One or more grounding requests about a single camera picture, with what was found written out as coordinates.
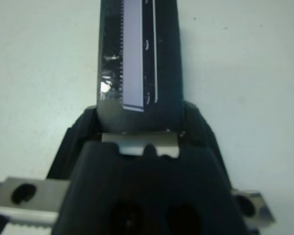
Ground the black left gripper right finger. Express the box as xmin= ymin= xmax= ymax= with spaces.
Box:
xmin=178 ymin=102 xmax=234 ymax=191

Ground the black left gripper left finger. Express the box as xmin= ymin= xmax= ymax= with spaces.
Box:
xmin=46 ymin=104 xmax=104 ymax=181

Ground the black box lid silver print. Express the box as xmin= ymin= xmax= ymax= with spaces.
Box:
xmin=96 ymin=0 xmax=187 ymax=157

